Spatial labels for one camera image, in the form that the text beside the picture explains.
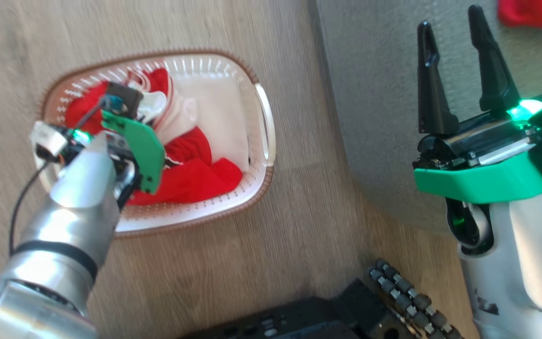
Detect red cloth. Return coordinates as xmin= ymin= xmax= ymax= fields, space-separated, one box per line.
xmin=497 ymin=0 xmax=542 ymax=32

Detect white cloth garment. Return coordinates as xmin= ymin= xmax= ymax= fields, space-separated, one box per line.
xmin=176 ymin=74 xmax=254 ymax=174

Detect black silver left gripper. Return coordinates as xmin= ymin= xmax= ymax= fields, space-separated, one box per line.
xmin=66 ymin=83 xmax=144 ymax=210

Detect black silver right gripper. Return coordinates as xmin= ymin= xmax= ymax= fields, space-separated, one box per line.
xmin=414 ymin=5 xmax=542 ymax=185

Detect white connector box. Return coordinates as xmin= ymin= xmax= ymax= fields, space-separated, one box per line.
xmin=30 ymin=121 xmax=70 ymax=160

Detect thin black cable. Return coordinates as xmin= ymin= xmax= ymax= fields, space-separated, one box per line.
xmin=8 ymin=160 xmax=53 ymax=258
xmin=74 ymin=96 xmax=112 ymax=130

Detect red jersey white striped trim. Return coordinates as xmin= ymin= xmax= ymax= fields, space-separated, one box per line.
xmin=124 ymin=68 xmax=202 ymax=144

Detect white woven-rim laundry basket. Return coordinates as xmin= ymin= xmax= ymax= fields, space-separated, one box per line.
xmin=35 ymin=49 xmax=277 ymax=237

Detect grey couch surface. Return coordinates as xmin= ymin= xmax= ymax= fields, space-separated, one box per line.
xmin=315 ymin=0 xmax=542 ymax=236

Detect black roller omni wheel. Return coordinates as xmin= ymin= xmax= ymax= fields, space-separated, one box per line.
xmin=368 ymin=258 xmax=462 ymax=339

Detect red and white clothes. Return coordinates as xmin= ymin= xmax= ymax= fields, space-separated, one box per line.
xmin=65 ymin=81 xmax=244 ymax=206

